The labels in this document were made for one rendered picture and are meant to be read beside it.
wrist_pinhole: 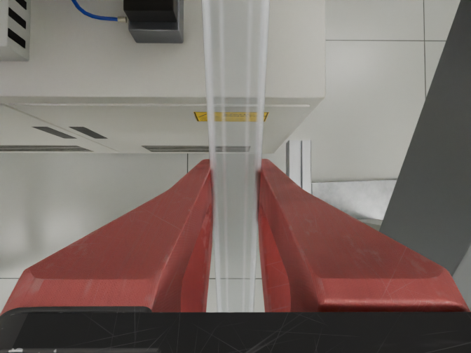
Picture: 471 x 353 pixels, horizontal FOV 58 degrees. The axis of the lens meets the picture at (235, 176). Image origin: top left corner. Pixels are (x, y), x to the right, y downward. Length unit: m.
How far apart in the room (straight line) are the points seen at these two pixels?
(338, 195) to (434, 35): 0.48
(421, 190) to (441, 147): 0.02
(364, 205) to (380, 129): 0.20
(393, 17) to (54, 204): 0.98
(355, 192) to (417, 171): 0.90
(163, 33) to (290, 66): 0.13
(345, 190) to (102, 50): 0.75
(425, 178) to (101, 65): 0.37
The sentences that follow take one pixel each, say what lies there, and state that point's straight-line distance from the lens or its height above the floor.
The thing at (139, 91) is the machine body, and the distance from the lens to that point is 0.46.
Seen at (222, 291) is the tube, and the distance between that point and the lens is 0.16.
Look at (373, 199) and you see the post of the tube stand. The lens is 1.11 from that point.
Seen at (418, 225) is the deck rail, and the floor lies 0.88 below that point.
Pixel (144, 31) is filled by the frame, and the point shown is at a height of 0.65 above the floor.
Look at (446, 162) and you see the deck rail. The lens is 0.17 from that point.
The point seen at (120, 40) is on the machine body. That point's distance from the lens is 0.48.
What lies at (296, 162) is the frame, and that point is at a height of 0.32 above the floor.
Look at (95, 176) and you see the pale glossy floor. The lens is 1.11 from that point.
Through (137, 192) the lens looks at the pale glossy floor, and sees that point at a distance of 1.08.
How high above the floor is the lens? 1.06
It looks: 87 degrees down
